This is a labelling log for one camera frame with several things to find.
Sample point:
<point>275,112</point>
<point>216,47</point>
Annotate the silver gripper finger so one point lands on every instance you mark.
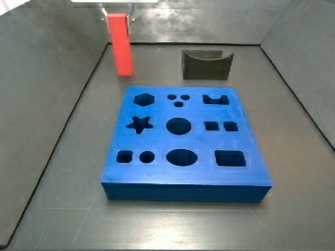
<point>131,12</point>
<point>103,12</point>

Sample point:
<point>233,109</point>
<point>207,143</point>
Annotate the red rectangular block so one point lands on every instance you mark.
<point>119,35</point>

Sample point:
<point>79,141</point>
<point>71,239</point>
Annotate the black curved cradle block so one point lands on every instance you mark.
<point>205,64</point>

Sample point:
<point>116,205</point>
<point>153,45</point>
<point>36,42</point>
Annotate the blue shape sorting board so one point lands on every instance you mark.
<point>183,147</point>

